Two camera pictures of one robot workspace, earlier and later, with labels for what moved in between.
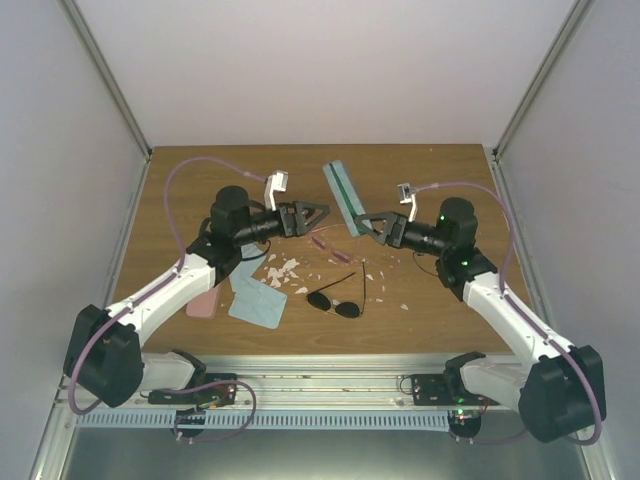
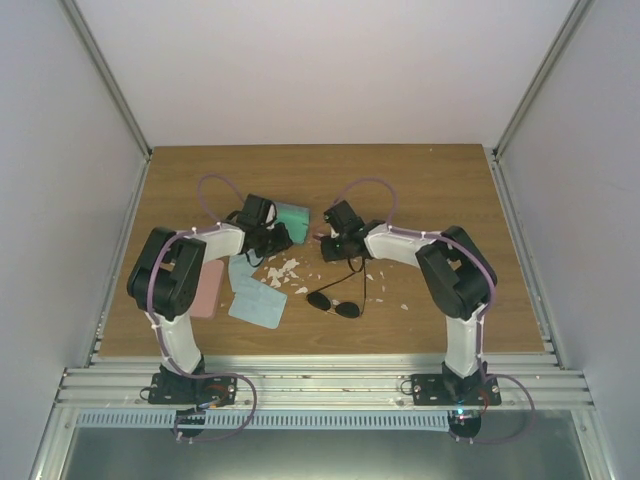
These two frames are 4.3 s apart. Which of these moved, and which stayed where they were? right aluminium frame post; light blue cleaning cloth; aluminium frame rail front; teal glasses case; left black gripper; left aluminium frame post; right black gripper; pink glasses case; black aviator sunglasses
Moved: teal glasses case; right black gripper; left black gripper
Stayed: left aluminium frame post; black aviator sunglasses; aluminium frame rail front; light blue cleaning cloth; pink glasses case; right aluminium frame post
